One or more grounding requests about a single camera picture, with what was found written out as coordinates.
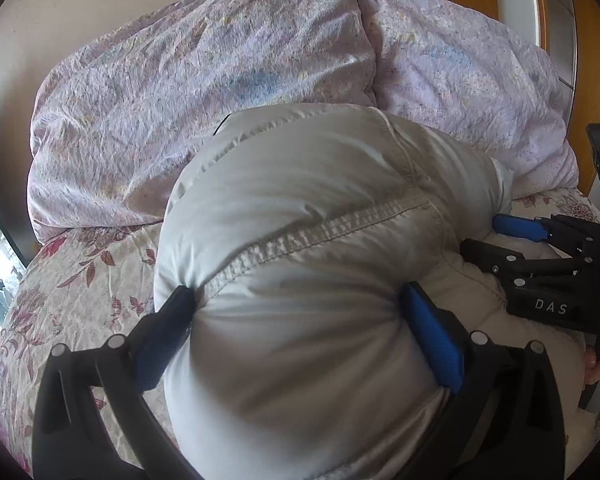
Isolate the white puffy down jacket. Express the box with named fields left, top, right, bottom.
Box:
left=154, top=104, right=584, bottom=479

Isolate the floral bed cover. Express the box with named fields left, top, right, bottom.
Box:
left=0, top=188, right=600, bottom=474

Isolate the pink patterned pillow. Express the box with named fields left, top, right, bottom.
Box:
left=358, top=0, right=579, bottom=198
left=27, top=0, right=375, bottom=243

